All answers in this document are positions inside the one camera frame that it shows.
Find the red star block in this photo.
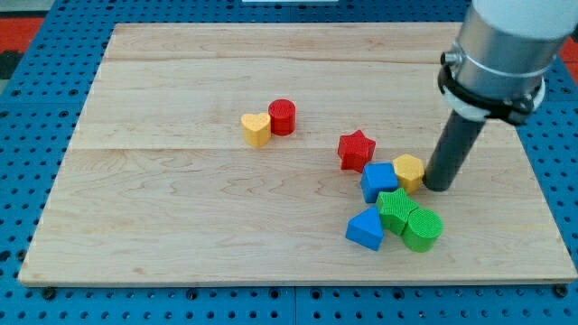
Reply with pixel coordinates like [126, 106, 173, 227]
[337, 130, 376, 173]

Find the blue cube block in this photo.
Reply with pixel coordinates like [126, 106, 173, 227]
[360, 162, 399, 203]

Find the yellow hexagon block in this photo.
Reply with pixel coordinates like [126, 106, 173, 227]
[393, 154, 424, 194]

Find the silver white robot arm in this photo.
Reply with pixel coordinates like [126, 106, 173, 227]
[438, 0, 577, 125]

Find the green star block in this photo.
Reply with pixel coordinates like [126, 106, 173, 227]
[376, 188, 419, 236]

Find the yellow heart block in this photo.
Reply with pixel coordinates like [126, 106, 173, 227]
[241, 113, 271, 147]

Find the red cylinder block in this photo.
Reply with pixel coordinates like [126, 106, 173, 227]
[268, 98, 296, 136]

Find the blue triangle block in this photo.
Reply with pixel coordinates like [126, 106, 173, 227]
[345, 207, 384, 251]

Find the light wooden board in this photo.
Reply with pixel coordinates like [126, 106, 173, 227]
[19, 23, 577, 287]

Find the green cylinder block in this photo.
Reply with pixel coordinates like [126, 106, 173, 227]
[402, 208, 443, 253]

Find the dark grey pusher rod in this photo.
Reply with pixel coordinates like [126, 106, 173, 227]
[424, 111, 485, 191]

